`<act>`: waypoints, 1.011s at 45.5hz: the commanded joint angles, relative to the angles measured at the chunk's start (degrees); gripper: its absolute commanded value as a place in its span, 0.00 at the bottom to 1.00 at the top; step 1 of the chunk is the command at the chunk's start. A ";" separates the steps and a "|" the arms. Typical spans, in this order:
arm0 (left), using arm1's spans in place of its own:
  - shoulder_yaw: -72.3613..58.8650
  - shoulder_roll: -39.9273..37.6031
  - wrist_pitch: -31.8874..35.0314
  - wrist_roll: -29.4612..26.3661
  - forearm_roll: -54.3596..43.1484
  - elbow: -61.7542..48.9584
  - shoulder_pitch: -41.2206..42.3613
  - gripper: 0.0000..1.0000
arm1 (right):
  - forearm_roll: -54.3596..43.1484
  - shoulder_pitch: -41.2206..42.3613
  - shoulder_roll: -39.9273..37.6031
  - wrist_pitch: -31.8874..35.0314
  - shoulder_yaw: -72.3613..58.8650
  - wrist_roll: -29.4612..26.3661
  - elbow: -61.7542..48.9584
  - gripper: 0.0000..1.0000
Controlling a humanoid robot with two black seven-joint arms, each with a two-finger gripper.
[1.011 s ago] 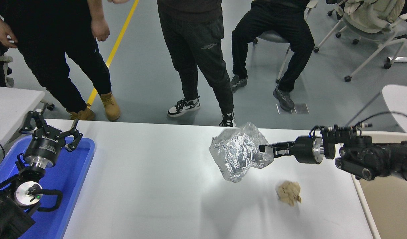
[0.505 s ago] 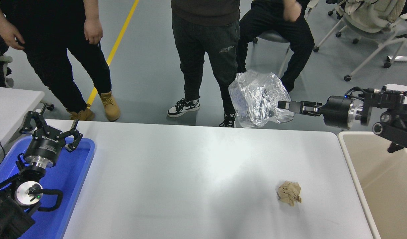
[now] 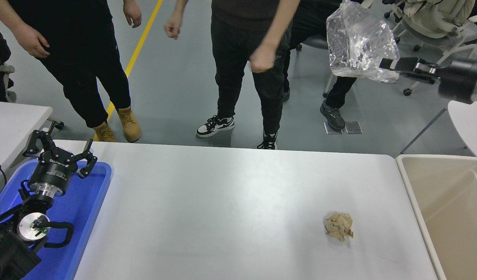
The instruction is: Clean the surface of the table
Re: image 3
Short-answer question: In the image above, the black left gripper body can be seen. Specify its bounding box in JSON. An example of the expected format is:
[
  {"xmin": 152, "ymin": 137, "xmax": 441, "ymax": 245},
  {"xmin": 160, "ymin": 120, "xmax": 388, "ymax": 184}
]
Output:
[{"xmin": 28, "ymin": 150, "xmax": 76, "ymax": 191}]

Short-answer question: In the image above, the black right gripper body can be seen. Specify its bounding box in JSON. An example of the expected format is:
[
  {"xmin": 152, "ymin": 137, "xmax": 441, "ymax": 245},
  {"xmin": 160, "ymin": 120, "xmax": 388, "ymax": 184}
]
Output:
[{"xmin": 437, "ymin": 59, "xmax": 477, "ymax": 103}]

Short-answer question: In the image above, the large pale plastic bin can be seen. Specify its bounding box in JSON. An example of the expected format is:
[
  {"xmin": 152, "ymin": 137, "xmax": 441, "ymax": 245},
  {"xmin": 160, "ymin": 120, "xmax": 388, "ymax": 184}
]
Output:
[{"xmin": 395, "ymin": 154, "xmax": 477, "ymax": 280}]

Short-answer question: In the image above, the person's left hand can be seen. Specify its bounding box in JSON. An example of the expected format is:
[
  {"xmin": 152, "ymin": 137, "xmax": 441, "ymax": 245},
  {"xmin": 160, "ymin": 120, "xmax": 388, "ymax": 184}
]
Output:
[
  {"xmin": 123, "ymin": 0, "xmax": 142, "ymax": 28},
  {"xmin": 249, "ymin": 41, "xmax": 279, "ymax": 74}
]

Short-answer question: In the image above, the grey office chair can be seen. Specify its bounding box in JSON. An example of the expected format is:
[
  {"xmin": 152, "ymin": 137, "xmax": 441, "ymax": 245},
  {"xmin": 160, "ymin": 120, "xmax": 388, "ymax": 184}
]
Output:
[{"xmin": 0, "ymin": 64, "xmax": 17, "ymax": 103}]

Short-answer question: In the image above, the white rectangular side table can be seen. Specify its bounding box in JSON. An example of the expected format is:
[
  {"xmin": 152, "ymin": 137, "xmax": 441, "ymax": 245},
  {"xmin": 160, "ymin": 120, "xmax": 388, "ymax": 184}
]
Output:
[{"xmin": 0, "ymin": 100, "xmax": 65, "ymax": 181}]

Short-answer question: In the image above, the grey metal table leg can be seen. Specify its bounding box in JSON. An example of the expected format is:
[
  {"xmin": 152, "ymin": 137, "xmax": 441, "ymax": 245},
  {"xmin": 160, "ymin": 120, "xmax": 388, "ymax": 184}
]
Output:
[{"xmin": 400, "ymin": 108, "xmax": 448, "ymax": 154}]

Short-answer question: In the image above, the white round table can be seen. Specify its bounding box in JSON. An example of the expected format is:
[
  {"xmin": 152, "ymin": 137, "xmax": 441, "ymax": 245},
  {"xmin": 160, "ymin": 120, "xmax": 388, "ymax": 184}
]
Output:
[{"xmin": 447, "ymin": 98, "xmax": 477, "ymax": 160}]

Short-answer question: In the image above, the blue plastic tray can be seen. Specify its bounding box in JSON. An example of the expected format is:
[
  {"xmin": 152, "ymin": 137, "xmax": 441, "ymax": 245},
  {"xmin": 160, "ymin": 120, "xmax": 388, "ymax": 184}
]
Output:
[{"xmin": 0, "ymin": 159, "xmax": 112, "ymax": 280}]

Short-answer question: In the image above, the white wheeled office chair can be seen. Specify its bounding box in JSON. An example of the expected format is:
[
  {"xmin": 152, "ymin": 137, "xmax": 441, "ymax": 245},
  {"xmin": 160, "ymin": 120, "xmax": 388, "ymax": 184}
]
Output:
[{"xmin": 392, "ymin": 0, "xmax": 477, "ymax": 96}]

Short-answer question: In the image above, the grey wheeled stool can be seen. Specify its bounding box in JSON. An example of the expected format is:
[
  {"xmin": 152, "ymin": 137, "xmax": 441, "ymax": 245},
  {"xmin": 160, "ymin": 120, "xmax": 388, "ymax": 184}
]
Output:
[{"xmin": 295, "ymin": 34, "xmax": 338, "ymax": 98}]

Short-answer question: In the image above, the silver foil tray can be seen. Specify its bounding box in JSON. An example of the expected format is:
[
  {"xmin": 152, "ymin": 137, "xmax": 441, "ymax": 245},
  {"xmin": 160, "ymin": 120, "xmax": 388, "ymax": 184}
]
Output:
[{"xmin": 326, "ymin": 0, "xmax": 400, "ymax": 84}]

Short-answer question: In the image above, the tan paper ball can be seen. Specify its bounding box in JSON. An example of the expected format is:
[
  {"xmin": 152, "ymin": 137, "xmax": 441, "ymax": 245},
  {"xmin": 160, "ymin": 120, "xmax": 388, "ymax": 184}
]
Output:
[{"xmin": 325, "ymin": 211, "xmax": 354, "ymax": 242}]

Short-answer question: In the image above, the beige coat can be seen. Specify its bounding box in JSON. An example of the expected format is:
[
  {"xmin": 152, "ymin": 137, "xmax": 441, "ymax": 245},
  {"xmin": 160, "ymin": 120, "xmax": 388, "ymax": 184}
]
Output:
[{"xmin": 402, "ymin": 0, "xmax": 476, "ymax": 39}]

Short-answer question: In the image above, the person's right hand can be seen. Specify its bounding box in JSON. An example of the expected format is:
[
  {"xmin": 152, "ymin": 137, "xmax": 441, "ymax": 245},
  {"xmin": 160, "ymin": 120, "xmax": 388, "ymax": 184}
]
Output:
[
  {"xmin": 14, "ymin": 23, "xmax": 51, "ymax": 59},
  {"xmin": 164, "ymin": 11, "xmax": 184, "ymax": 40}
]

